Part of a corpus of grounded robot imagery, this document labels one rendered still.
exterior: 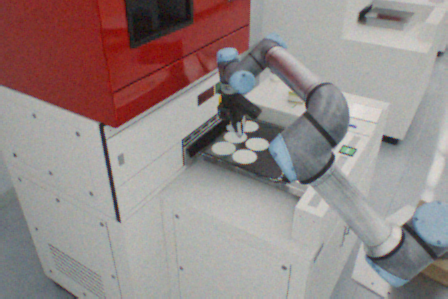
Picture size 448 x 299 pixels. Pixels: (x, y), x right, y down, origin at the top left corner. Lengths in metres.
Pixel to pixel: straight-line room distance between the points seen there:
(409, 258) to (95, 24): 1.01
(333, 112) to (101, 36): 0.62
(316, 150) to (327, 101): 0.12
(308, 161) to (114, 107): 0.57
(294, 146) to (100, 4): 0.60
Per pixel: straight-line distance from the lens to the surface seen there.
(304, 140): 0.98
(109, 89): 1.17
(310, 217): 1.33
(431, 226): 1.18
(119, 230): 1.54
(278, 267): 1.46
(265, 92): 2.00
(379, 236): 1.14
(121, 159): 1.35
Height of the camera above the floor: 1.84
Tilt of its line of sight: 31 degrees down
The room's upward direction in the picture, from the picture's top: straight up
